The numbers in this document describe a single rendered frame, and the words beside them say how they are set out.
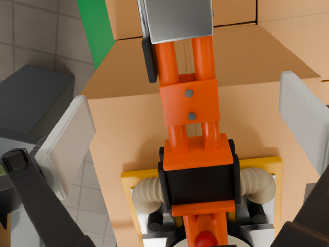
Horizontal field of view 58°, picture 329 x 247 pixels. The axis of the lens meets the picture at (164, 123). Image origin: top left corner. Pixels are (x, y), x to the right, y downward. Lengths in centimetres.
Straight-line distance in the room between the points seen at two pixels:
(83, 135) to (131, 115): 32
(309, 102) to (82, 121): 13
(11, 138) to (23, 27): 81
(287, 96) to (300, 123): 2
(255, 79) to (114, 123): 25
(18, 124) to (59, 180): 100
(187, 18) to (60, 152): 18
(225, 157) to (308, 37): 64
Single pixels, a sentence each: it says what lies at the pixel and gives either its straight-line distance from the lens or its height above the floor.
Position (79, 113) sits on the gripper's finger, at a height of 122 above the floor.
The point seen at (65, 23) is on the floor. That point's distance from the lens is 150.
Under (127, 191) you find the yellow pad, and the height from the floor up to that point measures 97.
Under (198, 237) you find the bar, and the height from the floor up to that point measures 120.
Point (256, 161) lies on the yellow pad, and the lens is 55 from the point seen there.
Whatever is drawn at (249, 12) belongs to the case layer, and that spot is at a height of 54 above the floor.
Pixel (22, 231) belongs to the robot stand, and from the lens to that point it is 111.
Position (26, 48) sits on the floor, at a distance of 161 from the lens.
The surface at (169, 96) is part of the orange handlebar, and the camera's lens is 32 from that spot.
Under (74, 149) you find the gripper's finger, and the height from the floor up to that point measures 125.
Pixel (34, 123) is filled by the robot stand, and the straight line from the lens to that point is 117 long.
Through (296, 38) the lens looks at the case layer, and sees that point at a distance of 93.
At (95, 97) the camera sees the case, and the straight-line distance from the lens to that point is 51.
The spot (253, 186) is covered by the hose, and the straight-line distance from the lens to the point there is 48.
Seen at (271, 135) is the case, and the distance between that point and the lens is 55.
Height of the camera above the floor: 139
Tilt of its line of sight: 60 degrees down
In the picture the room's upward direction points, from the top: 176 degrees counter-clockwise
